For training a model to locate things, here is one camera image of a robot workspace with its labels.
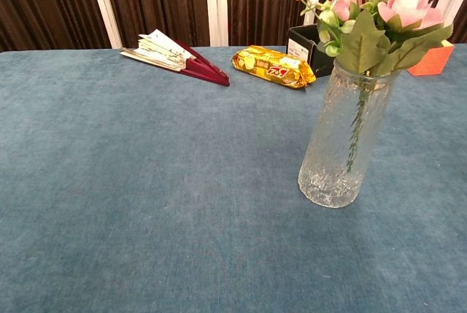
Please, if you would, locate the pink artificial flower bouquet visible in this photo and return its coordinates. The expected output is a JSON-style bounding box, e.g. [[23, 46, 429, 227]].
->
[[290, 0, 461, 174]]

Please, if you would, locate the textured clear glass vase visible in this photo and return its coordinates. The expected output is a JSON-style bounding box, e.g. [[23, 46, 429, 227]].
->
[[297, 58, 402, 209]]

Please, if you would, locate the red folding paper fan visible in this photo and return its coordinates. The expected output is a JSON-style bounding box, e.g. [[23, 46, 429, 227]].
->
[[119, 28, 231, 88]]

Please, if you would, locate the golden biscuit packet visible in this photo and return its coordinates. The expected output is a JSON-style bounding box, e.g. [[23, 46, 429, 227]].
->
[[231, 45, 317, 90]]

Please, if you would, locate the blue table cloth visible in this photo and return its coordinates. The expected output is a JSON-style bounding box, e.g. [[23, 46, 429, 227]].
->
[[0, 43, 467, 313]]

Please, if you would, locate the black open cardboard box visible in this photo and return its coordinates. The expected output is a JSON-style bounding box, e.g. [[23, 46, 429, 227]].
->
[[286, 24, 336, 79]]

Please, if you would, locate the orange yellow cube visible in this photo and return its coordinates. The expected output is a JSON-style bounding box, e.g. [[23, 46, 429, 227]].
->
[[406, 39, 455, 77]]

